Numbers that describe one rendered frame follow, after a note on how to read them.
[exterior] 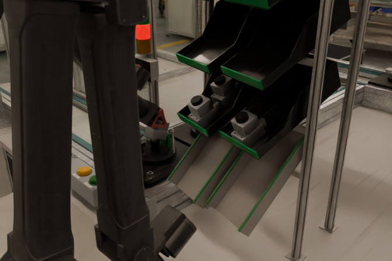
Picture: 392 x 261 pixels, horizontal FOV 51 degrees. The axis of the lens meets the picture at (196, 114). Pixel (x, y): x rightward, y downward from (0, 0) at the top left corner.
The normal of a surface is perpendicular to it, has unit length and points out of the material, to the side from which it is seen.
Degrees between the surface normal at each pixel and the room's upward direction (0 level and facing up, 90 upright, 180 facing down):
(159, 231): 22
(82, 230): 0
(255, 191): 45
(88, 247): 0
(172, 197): 90
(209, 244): 0
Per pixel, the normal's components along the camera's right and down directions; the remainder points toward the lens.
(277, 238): 0.00, -0.91
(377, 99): -0.72, 0.29
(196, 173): -0.59, -0.48
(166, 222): -0.26, -0.73
